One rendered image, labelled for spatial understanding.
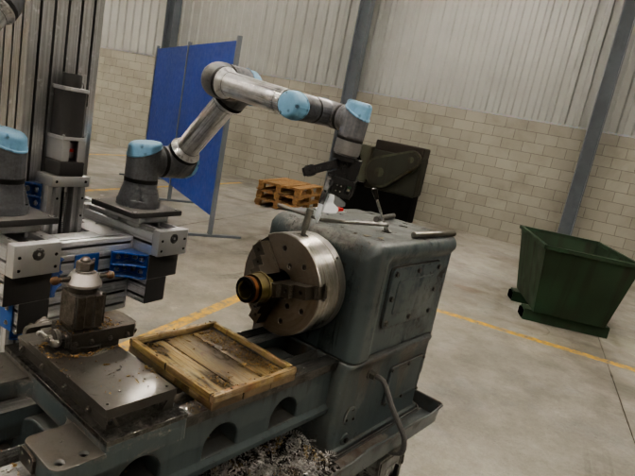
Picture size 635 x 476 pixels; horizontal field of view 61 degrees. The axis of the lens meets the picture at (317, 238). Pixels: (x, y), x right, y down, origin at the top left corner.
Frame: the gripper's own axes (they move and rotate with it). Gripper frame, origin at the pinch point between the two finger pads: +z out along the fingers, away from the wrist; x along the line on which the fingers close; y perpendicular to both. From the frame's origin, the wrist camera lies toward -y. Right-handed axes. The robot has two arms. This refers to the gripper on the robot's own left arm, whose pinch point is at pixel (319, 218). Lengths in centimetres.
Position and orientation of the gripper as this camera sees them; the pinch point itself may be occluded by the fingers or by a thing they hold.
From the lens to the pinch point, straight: 159.3
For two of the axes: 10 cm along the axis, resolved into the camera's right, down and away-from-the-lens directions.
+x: 2.2, -2.1, 9.5
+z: -2.7, 9.3, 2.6
